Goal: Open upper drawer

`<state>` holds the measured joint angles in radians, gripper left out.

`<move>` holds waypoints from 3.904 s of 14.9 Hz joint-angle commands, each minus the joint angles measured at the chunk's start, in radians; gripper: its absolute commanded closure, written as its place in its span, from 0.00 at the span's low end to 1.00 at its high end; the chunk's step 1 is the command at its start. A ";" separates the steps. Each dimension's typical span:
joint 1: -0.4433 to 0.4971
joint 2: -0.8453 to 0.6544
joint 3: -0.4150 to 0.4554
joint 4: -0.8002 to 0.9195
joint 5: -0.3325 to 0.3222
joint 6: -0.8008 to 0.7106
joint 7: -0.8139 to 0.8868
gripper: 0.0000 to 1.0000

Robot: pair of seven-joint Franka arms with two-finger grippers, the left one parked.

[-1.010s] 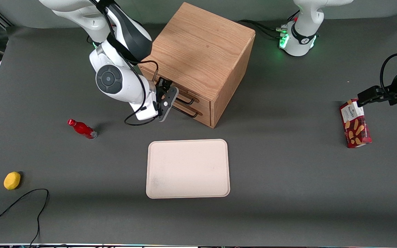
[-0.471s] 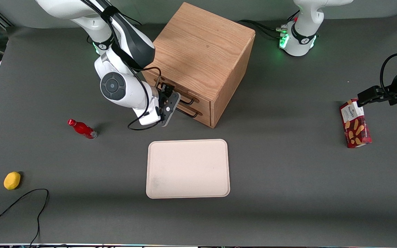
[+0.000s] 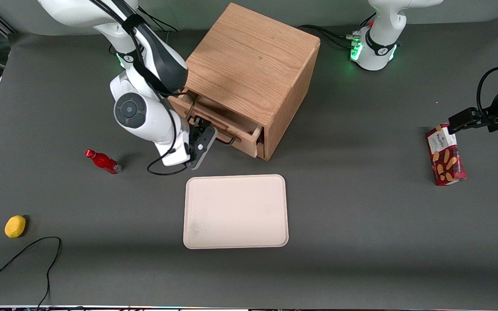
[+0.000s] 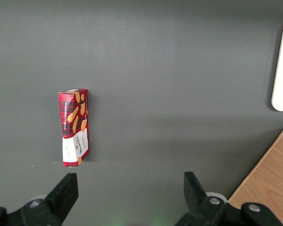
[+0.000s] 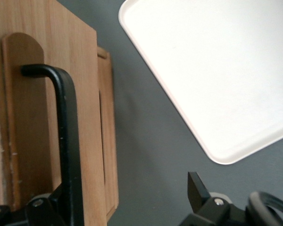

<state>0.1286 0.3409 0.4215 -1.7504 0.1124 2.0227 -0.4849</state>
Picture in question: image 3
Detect yellow lemon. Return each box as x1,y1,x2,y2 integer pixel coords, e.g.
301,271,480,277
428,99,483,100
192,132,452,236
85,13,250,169
5,215,27,238

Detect black cables at arm base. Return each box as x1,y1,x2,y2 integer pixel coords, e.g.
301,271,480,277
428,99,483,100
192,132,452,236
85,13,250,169
297,24,362,51

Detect thin black cable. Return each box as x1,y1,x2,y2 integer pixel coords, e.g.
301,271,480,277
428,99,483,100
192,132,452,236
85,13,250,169
0,236,62,310

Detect wooden drawer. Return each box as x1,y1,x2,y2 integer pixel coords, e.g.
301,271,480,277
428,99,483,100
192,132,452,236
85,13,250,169
169,92,264,159

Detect small red soda bottle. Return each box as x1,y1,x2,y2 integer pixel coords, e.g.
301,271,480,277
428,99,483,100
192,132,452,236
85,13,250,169
85,149,123,175

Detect white plastic tray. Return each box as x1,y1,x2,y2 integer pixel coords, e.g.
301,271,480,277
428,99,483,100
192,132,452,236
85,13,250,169
183,174,289,250

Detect wooden drawer cabinet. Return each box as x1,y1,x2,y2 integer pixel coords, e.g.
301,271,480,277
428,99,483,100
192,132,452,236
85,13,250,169
168,3,321,161

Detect red cookie box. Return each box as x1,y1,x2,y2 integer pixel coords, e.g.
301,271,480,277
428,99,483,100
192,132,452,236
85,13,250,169
425,124,467,186

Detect black cables behind arm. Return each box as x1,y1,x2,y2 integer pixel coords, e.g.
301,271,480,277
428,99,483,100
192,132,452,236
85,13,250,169
137,5,179,33

